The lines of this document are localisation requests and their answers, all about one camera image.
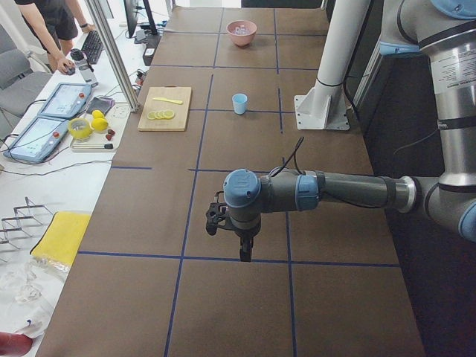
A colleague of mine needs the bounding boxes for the yellow tape roll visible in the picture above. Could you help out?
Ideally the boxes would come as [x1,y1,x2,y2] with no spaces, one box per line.
[68,118,93,140]

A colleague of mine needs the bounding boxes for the pink bowl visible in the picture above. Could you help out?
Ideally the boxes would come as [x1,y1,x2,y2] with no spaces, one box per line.
[226,20,257,47]

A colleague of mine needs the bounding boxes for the white tray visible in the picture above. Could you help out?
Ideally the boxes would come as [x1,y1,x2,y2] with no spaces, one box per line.
[70,128,123,152]

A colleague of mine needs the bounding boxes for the clear water bottle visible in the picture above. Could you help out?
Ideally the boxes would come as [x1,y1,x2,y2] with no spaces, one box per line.
[70,48,98,87]

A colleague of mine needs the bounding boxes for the light blue cup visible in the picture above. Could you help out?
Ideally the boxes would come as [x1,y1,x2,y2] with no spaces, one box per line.
[231,93,248,115]

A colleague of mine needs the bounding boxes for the whole lemon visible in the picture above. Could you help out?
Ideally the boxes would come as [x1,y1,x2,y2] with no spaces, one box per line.
[91,118,109,132]
[91,110,105,118]

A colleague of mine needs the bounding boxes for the black keyboard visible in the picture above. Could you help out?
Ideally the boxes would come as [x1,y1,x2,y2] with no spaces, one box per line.
[81,30,103,64]

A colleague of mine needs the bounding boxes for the yellow plastic knife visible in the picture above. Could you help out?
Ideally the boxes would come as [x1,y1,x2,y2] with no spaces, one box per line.
[153,97,184,105]

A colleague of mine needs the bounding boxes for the black power strip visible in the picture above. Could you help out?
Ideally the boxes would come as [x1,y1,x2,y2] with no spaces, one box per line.
[142,35,161,66]

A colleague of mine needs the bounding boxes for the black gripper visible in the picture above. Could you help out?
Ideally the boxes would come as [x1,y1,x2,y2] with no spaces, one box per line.
[235,222,260,262]

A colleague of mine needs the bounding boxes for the person in black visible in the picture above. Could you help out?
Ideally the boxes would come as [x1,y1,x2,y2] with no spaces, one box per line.
[15,0,96,74]

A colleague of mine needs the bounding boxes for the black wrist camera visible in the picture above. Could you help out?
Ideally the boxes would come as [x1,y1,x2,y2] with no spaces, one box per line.
[205,191,227,236]

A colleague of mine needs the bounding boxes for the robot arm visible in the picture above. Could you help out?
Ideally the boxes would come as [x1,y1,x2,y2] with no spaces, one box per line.
[206,1,475,262]

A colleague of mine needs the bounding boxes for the wooden cutting board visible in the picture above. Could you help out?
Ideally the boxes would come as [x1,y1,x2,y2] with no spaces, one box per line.
[138,86,192,132]

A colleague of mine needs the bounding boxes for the teach pendant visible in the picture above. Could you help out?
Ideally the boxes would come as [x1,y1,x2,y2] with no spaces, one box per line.
[39,83,92,119]
[3,115,69,164]

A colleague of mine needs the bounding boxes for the black monitor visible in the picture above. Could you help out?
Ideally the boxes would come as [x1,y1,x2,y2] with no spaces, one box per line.
[123,0,158,38]

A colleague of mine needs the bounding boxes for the white camera pole mount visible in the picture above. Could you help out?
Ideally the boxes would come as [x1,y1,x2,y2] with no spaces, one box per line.
[295,0,370,131]

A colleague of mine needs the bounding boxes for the pile of clear ice cubes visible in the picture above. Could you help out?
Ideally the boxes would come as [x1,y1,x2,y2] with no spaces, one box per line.
[234,25,249,36]

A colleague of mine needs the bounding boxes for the wire rack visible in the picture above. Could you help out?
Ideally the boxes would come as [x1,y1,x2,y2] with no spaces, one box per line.
[1,196,54,265]

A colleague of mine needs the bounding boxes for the upper teach pendant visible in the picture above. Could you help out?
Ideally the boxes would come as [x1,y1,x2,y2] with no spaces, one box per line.
[39,83,92,119]

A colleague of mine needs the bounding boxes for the aluminium frame post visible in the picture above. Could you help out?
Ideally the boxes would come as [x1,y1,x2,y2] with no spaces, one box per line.
[86,0,141,112]

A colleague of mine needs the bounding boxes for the yellow cloth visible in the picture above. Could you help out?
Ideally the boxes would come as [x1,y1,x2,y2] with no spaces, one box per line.
[30,211,91,268]

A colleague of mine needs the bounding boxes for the lower teach pendant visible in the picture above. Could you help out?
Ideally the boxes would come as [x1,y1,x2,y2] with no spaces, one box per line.
[3,115,69,164]

